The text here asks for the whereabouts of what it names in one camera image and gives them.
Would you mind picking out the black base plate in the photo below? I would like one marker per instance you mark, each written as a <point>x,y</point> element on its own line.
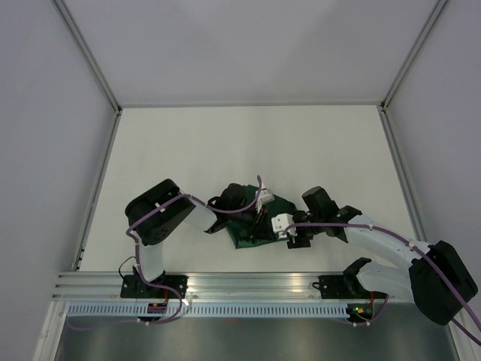
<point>134,288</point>
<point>338,289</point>

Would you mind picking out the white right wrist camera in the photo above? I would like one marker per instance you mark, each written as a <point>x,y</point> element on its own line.
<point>279,225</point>

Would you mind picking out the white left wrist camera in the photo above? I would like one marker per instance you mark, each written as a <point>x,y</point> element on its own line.
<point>264,197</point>

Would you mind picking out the dark green cloth napkin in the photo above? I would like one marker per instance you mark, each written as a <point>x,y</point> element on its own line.
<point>239,224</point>

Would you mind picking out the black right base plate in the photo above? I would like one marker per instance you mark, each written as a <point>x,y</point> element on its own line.
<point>338,289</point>

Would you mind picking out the aluminium mounting rail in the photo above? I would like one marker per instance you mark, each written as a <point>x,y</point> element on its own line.
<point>202,287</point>

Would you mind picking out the white slotted cable duct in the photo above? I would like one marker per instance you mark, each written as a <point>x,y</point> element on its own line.
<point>211,309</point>

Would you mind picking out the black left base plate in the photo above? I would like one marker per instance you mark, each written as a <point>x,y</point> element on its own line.
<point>134,288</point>

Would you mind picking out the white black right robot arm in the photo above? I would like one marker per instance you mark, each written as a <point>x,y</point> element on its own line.
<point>431,276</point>

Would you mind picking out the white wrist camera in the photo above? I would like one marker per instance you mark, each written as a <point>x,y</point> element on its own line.
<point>264,197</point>
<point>279,225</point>

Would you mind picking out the aluminium enclosure frame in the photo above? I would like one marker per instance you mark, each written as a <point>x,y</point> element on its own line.
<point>387,37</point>

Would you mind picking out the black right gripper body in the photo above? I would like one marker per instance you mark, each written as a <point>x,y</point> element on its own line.
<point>304,233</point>

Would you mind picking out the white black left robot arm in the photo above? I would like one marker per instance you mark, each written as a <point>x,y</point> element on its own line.
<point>156,213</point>

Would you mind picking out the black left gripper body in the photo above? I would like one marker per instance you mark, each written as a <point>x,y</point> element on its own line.
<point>255,220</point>

